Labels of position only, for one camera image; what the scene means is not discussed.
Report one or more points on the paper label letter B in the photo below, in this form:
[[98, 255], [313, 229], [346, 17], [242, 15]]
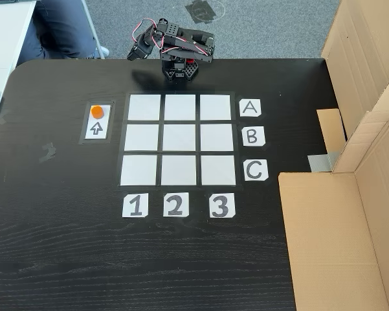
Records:
[[253, 136]]

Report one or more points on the brown cardboard box wall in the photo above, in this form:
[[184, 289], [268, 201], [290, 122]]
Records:
[[362, 64], [330, 243]]

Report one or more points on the orange round token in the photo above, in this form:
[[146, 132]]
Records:
[[97, 111]]

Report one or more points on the white table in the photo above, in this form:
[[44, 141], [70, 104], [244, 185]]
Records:
[[3, 39]]

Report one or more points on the white nine-square grid sheet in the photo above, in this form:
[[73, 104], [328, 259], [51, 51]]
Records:
[[179, 137]]

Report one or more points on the white arrow paper sheet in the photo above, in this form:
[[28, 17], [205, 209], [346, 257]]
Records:
[[97, 129]]

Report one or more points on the clear tape scraps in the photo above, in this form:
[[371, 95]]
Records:
[[48, 152]]

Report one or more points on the paper label number 2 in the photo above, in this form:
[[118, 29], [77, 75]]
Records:
[[175, 204]]

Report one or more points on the black tape patch on floor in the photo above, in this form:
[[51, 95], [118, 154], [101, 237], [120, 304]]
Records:
[[204, 10]]

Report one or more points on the paper label number 1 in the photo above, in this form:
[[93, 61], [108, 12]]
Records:
[[135, 205]]

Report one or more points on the grey duct tape strip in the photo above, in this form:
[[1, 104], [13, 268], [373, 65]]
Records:
[[322, 162]]

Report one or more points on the paper label number 3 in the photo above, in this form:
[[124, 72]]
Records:
[[222, 205]]

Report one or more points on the paper label letter A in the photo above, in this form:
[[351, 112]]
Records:
[[250, 107]]

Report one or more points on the paper label letter C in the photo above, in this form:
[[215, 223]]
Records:
[[255, 170]]

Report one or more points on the person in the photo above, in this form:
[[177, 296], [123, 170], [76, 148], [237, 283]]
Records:
[[61, 29]]

